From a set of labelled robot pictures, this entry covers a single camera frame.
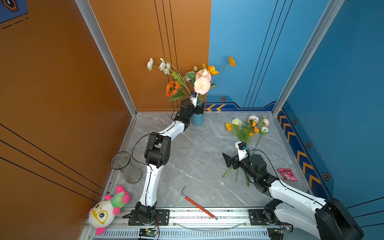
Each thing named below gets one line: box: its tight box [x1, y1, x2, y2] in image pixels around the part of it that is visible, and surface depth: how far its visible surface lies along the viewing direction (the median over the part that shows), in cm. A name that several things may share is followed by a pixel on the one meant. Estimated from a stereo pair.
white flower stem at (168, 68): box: [147, 58, 191, 96], surface depth 92 cm
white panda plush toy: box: [88, 185, 131, 235], surface depth 72 cm
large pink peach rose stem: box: [193, 76, 211, 103], surface depth 67 cm
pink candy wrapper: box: [278, 168, 298, 182], surface depth 88 cm
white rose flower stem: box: [253, 126, 269, 155], surface depth 107 cm
